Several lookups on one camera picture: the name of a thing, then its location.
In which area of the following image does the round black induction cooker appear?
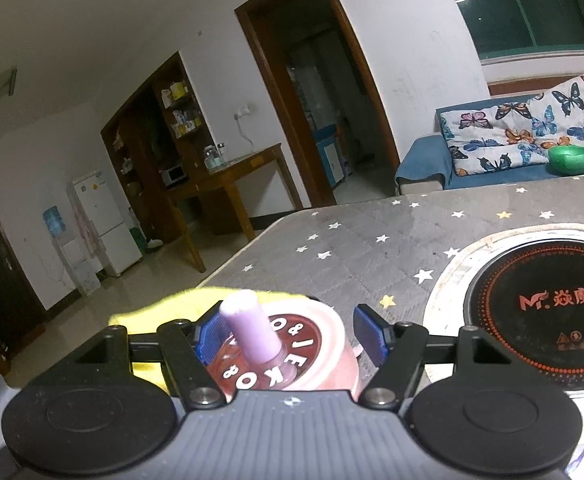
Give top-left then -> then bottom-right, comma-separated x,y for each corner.
424,223 -> 584,392

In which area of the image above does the dark wooden shelf cabinet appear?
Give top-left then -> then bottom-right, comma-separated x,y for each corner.
101,53 -> 214,243

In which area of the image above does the pink cup with purple straw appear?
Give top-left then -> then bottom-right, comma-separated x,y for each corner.
207,289 -> 360,399

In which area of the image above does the yellow cleaning cloth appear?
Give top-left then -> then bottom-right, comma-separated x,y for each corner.
107,286 -> 308,396

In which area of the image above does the water dispenser with blue bottle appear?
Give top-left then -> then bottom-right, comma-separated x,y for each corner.
43,206 -> 101,296

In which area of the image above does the wooden side table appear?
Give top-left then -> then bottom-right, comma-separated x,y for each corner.
166,143 -> 303,273

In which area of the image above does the white refrigerator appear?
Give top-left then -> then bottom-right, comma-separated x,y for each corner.
71,170 -> 142,276

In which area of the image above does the blue sofa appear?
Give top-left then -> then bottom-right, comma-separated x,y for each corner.
395,93 -> 561,195

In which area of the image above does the butterfly pattern blanket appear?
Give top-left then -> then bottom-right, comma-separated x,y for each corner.
438,74 -> 584,177

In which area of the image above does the green round bowl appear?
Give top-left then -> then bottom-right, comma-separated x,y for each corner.
548,145 -> 584,176

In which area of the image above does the glass jar on table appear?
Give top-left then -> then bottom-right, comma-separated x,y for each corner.
203,145 -> 225,171

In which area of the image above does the small microwave oven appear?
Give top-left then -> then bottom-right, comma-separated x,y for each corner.
161,165 -> 188,186

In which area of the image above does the grey star pattern table mat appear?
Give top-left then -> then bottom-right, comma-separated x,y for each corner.
168,171 -> 584,480

